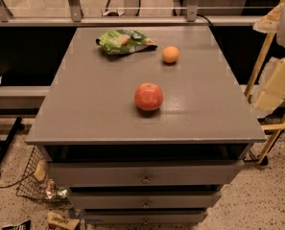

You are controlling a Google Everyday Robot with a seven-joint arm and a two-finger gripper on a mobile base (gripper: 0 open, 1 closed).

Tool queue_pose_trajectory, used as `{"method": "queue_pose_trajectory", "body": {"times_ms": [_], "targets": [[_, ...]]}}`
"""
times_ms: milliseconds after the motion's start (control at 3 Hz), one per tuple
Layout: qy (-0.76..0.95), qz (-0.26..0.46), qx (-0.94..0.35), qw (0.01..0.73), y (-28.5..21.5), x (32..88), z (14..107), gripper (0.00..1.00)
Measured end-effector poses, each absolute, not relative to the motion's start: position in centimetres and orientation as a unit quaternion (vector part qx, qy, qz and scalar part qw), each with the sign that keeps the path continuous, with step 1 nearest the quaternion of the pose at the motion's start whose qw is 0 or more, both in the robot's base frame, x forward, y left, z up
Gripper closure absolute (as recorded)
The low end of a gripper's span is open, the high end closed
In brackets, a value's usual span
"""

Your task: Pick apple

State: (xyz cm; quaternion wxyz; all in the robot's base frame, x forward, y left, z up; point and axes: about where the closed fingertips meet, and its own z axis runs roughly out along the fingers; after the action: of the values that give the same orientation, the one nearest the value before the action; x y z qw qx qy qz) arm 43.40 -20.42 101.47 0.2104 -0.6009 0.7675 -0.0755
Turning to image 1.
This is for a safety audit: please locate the red apple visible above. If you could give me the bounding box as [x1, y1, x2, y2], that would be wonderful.
[134, 82, 163, 111]

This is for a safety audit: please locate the grey drawer cabinet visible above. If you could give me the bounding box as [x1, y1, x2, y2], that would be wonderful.
[27, 26, 265, 216]

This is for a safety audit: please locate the orange fruit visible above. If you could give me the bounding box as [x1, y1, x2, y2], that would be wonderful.
[162, 46, 179, 63]

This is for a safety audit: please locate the green snack bag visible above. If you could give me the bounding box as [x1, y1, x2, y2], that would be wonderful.
[96, 29, 157, 55]

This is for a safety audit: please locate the top grey drawer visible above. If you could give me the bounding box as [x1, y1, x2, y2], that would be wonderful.
[49, 160, 244, 187]

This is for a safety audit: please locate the grey drawer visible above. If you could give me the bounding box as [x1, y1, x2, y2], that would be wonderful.
[49, 160, 244, 187]
[83, 211, 207, 224]
[69, 191, 222, 209]

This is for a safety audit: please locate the middle grey drawer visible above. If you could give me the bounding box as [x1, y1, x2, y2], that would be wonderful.
[69, 191, 222, 209]

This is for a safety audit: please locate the bottom grey drawer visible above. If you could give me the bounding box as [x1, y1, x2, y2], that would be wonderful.
[83, 211, 207, 224]

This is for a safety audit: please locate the shiny wrapper in basket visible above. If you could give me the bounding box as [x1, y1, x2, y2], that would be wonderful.
[39, 179, 67, 200]

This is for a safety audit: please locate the brown snack bag on floor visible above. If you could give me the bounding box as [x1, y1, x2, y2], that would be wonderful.
[47, 212, 80, 230]

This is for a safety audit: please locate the black metal stand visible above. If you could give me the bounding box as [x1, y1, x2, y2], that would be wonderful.
[0, 108, 38, 175]

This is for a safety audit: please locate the black snack bag on floor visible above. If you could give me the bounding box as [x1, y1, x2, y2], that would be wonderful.
[1, 219, 31, 230]

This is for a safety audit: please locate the grey metal railing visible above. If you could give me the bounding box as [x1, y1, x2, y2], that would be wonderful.
[0, 0, 260, 27]

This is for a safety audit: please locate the black cable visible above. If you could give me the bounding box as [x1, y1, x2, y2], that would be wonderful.
[197, 13, 226, 55]

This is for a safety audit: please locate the black wire basket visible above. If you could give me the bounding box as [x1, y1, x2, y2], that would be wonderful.
[16, 148, 67, 203]

